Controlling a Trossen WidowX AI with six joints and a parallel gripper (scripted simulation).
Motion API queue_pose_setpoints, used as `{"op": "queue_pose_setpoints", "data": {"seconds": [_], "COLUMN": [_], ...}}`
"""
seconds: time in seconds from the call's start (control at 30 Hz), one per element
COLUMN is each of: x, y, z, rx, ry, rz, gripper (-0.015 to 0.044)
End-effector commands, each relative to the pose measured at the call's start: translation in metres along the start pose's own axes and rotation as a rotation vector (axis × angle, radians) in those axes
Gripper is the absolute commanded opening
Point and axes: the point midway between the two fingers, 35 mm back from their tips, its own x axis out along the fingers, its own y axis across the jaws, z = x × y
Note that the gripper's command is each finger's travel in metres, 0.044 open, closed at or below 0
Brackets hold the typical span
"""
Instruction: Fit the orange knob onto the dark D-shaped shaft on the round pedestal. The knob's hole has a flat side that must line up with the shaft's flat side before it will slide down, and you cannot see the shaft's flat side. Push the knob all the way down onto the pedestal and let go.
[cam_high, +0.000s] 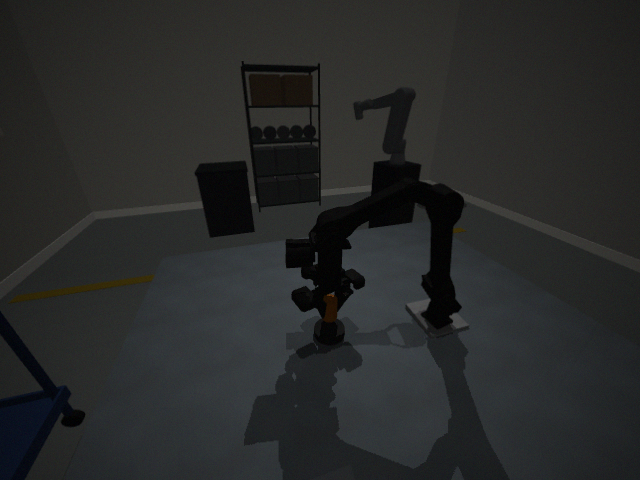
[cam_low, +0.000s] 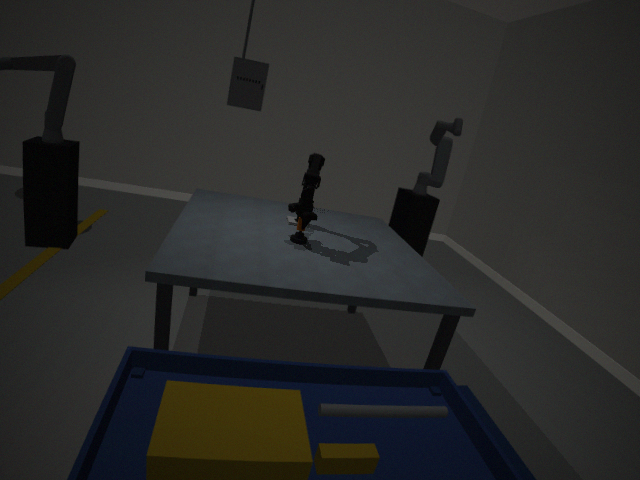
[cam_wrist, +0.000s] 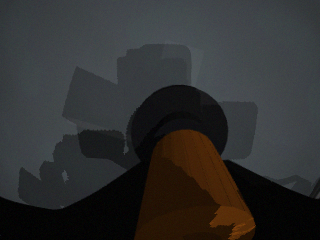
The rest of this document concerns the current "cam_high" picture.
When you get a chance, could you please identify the orange knob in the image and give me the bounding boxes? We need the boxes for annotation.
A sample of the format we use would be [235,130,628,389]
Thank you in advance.
[322,294,338,323]

